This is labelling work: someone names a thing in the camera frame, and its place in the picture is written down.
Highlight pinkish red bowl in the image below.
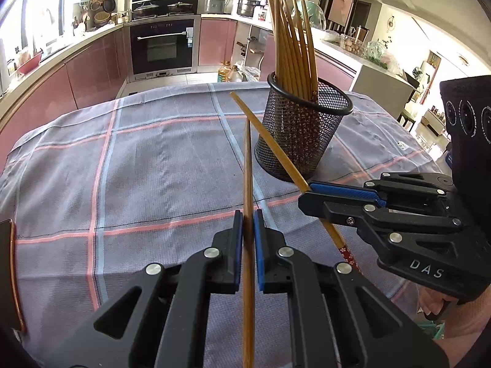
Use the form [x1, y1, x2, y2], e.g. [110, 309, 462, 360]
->
[16, 52, 43, 75]

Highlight black mesh holder cup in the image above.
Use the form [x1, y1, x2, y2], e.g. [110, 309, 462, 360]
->
[254, 71, 354, 182]

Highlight silver metal box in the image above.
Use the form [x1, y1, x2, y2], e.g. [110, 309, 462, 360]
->
[203, 0, 234, 15]

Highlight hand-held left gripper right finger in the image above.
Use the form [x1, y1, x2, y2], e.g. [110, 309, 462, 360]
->
[252, 209, 449, 368]

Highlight green glass cover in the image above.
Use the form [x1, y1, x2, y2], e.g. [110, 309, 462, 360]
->
[295, 0, 327, 27]

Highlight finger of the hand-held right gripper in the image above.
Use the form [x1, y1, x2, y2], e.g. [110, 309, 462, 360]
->
[298, 193, 485, 277]
[309, 172, 457, 208]

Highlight steel stock pot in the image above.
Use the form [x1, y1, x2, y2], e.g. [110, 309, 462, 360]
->
[236, 0, 261, 18]

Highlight pink kitchen cabinets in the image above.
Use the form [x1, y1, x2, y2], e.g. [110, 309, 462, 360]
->
[0, 17, 357, 162]

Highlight dark wooden stool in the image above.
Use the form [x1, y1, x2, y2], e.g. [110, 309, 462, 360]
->
[397, 111, 417, 131]

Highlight black built-in oven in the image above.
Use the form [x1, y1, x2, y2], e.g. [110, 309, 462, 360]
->
[128, 18, 201, 81]

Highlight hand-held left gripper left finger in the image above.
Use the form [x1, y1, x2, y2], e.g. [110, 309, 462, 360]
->
[42, 209, 244, 368]

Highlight person's right hand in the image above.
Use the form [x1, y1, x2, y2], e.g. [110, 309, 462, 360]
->
[416, 288, 462, 321]

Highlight person's right forearm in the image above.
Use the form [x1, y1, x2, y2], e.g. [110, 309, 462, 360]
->
[433, 303, 491, 358]

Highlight floral-handled wooden chopstick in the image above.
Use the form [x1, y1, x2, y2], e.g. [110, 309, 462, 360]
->
[242, 120, 257, 368]
[229, 91, 363, 274]

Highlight dark tray copper rim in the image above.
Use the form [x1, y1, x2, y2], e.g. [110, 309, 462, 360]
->
[0, 218, 27, 334]

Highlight framed wall picture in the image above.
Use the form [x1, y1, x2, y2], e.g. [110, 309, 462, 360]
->
[329, 0, 356, 27]

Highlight grey plaid tablecloth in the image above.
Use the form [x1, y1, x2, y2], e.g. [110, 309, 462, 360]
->
[0, 82, 457, 368]

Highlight white island cabinet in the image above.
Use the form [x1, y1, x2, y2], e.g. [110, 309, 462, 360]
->
[351, 61, 419, 117]

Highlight tray of glass jars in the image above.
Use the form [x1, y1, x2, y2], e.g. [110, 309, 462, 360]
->
[341, 33, 366, 55]

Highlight bunch of wooden chopsticks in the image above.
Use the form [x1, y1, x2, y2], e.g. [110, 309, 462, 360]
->
[266, 0, 320, 104]

